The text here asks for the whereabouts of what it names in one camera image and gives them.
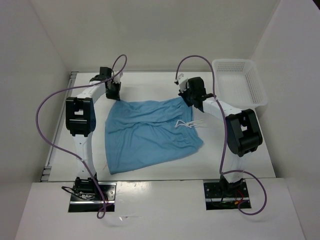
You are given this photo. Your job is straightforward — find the light blue shorts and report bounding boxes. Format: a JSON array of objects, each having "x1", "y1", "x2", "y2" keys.
[{"x1": 104, "y1": 97, "x2": 204, "y2": 175}]

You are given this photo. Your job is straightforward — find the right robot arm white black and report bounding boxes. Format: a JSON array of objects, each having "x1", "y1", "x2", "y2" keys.
[{"x1": 174, "y1": 74, "x2": 263, "y2": 197}]

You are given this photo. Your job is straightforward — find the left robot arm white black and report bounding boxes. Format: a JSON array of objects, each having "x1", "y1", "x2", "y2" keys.
[{"x1": 65, "y1": 67, "x2": 123, "y2": 200}]

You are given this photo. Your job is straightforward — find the white perforated plastic basket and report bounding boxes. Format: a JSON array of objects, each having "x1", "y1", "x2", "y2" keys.
[{"x1": 212, "y1": 59, "x2": 268, "y2": 109}]

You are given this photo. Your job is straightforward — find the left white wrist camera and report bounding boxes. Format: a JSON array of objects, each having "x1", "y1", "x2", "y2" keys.
[{"x1": 111, "y1": 71, "x2": 123, "y2": 84}]

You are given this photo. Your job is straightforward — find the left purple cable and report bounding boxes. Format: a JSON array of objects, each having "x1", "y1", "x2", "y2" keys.
[{"x1": 35, "y1": 54, "x2": 128, "y2": 220}]

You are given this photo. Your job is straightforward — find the purple cable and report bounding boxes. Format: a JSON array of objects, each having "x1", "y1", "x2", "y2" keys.
[
  {"x1": 35, "y1": 54, "x2": 128, "y2": 220},
  {"x1": 176, "y1": 55, "x2": 268, "y2": 216}
]

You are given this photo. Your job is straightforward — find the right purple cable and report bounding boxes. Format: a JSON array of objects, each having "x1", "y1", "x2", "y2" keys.
[{"x1": 176, "y1": 55, "x2": 268, "y2": 216}]

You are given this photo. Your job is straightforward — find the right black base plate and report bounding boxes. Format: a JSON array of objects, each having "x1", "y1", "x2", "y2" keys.
[{"x1": 203, "y1": 180, "x2": 252, "y2": 211}]

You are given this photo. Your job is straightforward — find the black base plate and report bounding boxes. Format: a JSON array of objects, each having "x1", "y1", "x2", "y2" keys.
[
  {"x1": 66, "y1": 182, "x2": 117, "y2": 213},
  {"x1": 203, "y1": 180, "x2": 252, "y2": 211}
]

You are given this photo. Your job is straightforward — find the aluminium table edge rail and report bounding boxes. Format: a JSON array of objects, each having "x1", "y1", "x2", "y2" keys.
[{"x1": 40, "y1": 71, "x2": 78, "y2": 183}]

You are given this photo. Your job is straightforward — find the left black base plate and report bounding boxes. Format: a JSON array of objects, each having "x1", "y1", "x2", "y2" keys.
[{"x1": 66, "y1": 182, "x2": 117, "y2": 213}]

